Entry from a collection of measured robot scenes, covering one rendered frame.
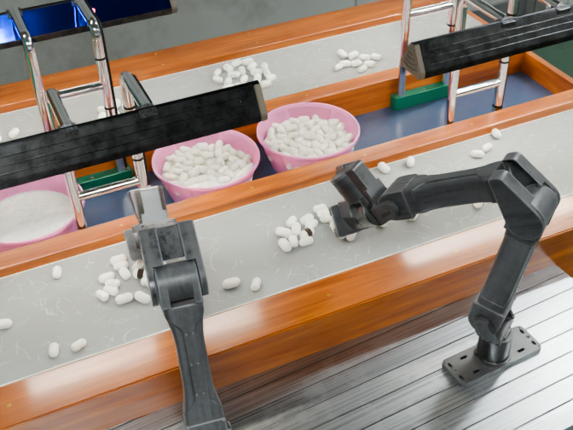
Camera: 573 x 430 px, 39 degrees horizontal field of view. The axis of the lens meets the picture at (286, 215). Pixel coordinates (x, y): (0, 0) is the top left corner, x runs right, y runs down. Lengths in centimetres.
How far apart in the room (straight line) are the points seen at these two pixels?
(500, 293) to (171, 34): 228
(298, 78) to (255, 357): 105
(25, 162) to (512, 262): 88
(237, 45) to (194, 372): 141
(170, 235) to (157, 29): 219
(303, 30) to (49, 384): 148
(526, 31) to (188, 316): 103
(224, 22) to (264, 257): 196
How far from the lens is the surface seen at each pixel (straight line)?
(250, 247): 178
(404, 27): 226
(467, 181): 141
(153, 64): 247
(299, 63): 247
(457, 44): 182
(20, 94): 242
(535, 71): 258
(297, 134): 214
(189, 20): 351
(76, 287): 176
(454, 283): 174
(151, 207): 159
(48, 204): 201
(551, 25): 196
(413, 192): 147
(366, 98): 233
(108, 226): 185
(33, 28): 204
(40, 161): 154
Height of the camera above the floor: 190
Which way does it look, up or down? 39 degrees down
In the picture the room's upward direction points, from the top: 2 degrees counter-clockwise
